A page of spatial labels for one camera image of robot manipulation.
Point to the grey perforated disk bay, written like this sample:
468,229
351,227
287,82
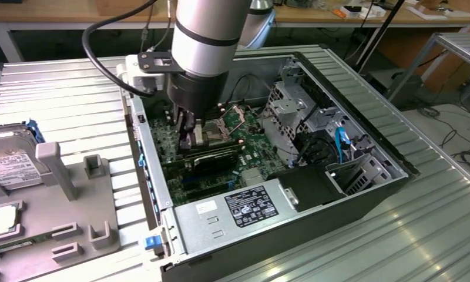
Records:
359,176

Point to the grey parts rack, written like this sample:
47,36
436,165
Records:
43,205

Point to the dark box under frame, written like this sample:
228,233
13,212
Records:
396,85

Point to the silver hard disk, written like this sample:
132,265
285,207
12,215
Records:
8,164

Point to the small orange box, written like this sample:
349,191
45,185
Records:
339,13

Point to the small black device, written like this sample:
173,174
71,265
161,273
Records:
352,8

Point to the long black expansion slot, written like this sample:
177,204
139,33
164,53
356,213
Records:
205,189
208,196

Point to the green motherboard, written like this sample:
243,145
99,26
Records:
259,147

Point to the low-profile graphics card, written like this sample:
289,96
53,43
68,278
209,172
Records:
215,164

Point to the black slanted pole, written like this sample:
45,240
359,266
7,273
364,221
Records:
381,32

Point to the green RAM stick with label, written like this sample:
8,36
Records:
19,243

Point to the silver metal drive cage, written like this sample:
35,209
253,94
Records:
289,108

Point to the white paper stack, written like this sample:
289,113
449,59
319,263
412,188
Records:
427,13

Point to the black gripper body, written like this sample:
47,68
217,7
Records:
196,91

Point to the white cardboard box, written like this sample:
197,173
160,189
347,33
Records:
372,13

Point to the silver chipset heatsink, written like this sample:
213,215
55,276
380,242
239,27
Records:
252,175

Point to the wooden desk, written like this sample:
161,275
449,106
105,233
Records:
309,17

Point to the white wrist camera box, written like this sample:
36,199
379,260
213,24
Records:
145,79

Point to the open black PC case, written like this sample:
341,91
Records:
372,205

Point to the blue disk carrier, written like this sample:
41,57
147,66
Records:
37,135

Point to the metal frame table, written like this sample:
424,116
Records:
467,44

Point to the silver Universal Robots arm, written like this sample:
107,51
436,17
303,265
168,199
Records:
208,35

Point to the metal socket cover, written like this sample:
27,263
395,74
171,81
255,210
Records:
233,116

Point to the blue case latch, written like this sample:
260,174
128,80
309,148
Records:
151,242

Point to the silver power supply unit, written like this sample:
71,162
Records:
200,223

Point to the CPU socket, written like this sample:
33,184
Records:
217,135

